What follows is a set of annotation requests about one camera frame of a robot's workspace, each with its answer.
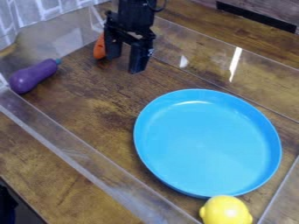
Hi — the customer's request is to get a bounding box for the blue round tray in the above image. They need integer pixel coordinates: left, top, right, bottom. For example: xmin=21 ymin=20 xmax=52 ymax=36
xmin=133 ymin=89 xmax=283 ymax=198

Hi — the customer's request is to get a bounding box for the orange toy carrot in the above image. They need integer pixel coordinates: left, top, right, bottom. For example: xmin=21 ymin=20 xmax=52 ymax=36
xmin=93 ymin=34 xmax=106 ymax=60

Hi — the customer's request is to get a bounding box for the white grey curtain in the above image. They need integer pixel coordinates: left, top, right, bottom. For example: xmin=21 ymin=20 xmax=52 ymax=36
xmin=0 ymin=0 xmax=108 ymax=51

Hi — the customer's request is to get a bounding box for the purple toy eggplant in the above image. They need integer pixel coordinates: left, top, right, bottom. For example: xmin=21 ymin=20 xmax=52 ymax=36
xmin=9 ymin=59 xmax=61 ymax=95

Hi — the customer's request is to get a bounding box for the clear acrylic enclosure wall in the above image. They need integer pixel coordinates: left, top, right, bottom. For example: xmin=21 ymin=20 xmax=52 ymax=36
xmin=0 ymin=2 xmax=299 ymax=224

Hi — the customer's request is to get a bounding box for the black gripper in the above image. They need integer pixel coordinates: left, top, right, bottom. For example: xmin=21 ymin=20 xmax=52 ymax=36
xmin=104 ymin=0 xmax=156 ymax=74

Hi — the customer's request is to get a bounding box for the yellow toy lemon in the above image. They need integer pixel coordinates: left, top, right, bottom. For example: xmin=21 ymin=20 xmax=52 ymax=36
xmin=199 ymin=195 xmax=253 ymax=224

